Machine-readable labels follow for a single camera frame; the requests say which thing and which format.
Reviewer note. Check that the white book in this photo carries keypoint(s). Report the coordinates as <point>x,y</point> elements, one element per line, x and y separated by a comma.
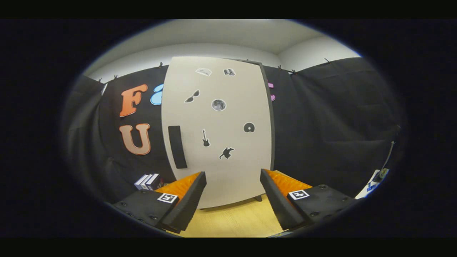
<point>140,182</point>
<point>146,181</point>

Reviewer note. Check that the black backdrop cloth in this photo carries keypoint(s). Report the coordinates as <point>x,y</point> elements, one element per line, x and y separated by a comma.
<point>321,125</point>

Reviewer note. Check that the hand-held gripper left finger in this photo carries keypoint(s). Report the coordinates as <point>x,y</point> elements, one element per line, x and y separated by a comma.
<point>189,200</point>

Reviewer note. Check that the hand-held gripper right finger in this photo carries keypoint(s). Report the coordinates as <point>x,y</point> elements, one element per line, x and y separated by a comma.
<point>276,200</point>

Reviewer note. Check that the white side table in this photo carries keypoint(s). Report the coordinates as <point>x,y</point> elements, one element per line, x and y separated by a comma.
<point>369,187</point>

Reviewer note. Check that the white cabinet with dark frame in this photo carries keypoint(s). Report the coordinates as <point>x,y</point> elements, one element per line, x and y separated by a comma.
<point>232,178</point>

